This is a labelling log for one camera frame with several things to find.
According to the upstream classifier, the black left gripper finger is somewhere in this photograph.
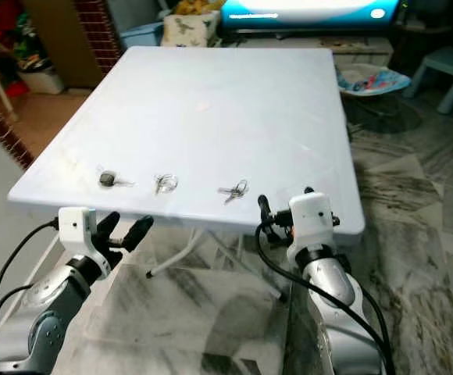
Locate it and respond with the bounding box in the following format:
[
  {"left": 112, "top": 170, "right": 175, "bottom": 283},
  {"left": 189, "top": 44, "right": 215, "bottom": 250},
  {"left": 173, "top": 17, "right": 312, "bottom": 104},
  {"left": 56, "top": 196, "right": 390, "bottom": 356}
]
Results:
[
  {"left": 95, "top": 211, "right": 122, "bottom": 245},
  {"left": 122, "top": 216, "right": 155, "bottom": 252}
]

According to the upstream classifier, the silver key bunch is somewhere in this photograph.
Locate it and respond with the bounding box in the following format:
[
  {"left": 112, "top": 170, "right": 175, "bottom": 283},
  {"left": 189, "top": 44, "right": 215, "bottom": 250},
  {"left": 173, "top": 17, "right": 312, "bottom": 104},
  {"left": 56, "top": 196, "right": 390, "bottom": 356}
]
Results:
[{"left": 217, "top": 179, "right": 251, "bottom": 205}]

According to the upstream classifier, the metal table leg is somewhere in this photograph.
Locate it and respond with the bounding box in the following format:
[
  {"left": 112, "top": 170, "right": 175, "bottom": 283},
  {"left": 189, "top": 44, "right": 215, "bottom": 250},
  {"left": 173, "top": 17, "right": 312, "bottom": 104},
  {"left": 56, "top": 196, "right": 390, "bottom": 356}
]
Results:
[
  {"left": 199, "top": 234, "right": 290, "bottom": 302},
  {"left": 146, "top": 228, "right": 208, "bottom": 280}
]

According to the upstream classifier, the black headed key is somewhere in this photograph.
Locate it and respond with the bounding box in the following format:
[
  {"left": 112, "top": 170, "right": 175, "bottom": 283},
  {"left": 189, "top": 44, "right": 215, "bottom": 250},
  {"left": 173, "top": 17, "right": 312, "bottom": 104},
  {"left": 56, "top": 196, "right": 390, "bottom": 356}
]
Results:
[{"left": 97, "top": 165, "right": 136, "bottom": 191}]

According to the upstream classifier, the white plastic table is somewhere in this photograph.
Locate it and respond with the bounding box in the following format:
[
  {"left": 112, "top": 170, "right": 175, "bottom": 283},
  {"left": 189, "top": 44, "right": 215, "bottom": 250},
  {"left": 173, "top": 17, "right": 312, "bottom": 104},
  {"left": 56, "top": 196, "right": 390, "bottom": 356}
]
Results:
[{"left": 8, "top": 45, "right": 366, "bottom": 237}]

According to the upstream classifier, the colourful baby bouncer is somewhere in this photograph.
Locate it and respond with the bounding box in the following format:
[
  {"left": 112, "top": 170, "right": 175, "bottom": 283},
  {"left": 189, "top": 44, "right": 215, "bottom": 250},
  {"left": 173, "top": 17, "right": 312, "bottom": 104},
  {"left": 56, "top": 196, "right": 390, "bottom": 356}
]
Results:
[{"left": 336, "top": 62, "right": 412, "bottom": 134}]

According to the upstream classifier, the pale television stand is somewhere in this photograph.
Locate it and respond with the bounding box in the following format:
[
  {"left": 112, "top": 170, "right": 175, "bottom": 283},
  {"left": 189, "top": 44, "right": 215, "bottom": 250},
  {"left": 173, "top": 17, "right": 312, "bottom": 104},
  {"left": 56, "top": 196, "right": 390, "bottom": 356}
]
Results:
[{"left": 230, "top": 30, "right": 395, "bottom": 70}]

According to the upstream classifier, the white bucket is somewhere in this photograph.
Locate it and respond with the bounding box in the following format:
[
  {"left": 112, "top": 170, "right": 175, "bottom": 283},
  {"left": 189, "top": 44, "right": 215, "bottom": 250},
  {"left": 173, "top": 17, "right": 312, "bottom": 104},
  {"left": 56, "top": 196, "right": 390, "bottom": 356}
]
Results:
[{"left": 16, "top": 61, "right": 66, "bottom": 97}]

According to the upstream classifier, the flat screen television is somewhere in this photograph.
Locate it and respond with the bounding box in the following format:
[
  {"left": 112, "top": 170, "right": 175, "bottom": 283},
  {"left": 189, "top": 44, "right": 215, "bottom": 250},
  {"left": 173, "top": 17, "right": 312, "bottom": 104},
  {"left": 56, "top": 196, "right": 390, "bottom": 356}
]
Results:
[{"left": 220, "top": 0, "right": 401, "bottom": 32}]

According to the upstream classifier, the light blue plastic stool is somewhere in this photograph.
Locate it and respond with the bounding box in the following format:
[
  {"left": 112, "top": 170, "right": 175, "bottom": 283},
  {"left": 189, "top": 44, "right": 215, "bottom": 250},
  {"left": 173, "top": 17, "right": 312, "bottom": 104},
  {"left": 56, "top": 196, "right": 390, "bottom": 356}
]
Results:
[{"left": 403, "top": 45, "right": 453, "bottom": 116}]

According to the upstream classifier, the brown wooden door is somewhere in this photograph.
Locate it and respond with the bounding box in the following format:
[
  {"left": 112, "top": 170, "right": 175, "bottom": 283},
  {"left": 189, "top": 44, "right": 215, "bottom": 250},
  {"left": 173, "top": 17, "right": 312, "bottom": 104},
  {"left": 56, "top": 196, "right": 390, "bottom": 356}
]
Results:
[{"left": 20, "top": 0, "right": 107, "bottom": 91}]

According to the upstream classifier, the light blue plastic bin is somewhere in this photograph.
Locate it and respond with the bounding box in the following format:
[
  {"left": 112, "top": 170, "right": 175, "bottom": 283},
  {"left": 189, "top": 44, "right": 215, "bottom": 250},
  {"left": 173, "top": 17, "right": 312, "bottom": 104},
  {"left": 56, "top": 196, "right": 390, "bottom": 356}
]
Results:
[{"left": 120, "top": 22, "right": 165, "bottom": 51}]

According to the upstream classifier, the dinosaur print cushion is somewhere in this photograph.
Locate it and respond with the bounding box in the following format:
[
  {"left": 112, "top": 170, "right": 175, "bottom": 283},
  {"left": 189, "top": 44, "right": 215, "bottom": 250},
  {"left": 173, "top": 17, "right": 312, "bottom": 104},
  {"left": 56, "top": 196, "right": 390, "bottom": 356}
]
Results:
[{"left": 162, "top": 9, "right": 220, "bottom": 48}]

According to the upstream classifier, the yellow plush toy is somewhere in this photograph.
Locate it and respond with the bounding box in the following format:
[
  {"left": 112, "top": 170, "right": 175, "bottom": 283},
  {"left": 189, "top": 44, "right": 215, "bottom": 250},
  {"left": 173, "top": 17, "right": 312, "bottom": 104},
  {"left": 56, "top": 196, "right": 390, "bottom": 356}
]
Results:
[{"left": 173, "top": 0, "right": 219, "bottom": 17}]

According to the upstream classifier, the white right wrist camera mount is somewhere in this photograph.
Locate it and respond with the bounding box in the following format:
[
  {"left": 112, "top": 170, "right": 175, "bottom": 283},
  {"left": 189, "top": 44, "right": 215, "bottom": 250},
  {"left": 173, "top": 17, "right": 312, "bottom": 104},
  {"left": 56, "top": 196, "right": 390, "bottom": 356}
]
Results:
[{"left": 285, "top": 191, "right": 337, "bottom": 270}]

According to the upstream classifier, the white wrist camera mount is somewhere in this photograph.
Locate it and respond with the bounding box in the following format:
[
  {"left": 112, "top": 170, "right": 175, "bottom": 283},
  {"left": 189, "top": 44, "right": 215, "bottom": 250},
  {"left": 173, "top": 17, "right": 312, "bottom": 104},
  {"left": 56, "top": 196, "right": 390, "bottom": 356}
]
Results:
[
  {"left": 285, "top": 191, "right": 337, "bottom": 270},
  {"left": 59, "top": 206, "right": 112, "bottom": 270}
]

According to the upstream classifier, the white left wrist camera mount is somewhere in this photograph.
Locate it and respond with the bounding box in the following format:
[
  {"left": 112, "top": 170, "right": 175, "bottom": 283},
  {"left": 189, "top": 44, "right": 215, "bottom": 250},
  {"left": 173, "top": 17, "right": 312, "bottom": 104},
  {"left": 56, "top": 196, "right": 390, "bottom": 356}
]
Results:
[{"left": 59, "top": 206, "right": 112, "bottom": 270}]

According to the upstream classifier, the silver key with ring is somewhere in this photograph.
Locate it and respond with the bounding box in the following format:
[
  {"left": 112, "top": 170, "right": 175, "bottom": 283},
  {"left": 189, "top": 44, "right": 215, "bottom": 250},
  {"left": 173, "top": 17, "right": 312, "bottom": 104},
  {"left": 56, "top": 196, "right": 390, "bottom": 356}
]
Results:
[{"left": 154, "top": 173, "right": 180, "bottom": 196}]

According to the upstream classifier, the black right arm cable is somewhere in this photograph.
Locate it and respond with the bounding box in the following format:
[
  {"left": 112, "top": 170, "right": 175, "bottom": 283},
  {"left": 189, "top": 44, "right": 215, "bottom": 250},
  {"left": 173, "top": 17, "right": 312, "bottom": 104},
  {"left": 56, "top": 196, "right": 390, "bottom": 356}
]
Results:
[{"left": 254, "top": 223, "right": 398, "bottom": 375}]

